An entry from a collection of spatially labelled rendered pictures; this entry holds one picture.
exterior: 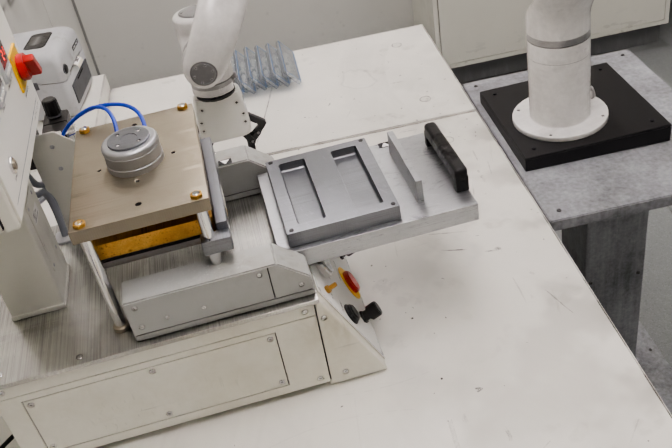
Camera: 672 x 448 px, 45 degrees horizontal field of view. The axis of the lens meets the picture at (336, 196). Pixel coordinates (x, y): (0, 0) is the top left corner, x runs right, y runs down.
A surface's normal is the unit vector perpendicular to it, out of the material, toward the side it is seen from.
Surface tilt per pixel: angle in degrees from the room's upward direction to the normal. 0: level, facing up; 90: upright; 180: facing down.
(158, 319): 90
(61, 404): 90
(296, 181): 0
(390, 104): 0
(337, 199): 0
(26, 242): 90
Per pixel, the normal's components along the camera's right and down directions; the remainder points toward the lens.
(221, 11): 0.29, -0.04
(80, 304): -0.15, -0.80
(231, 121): 0.27, 0.56
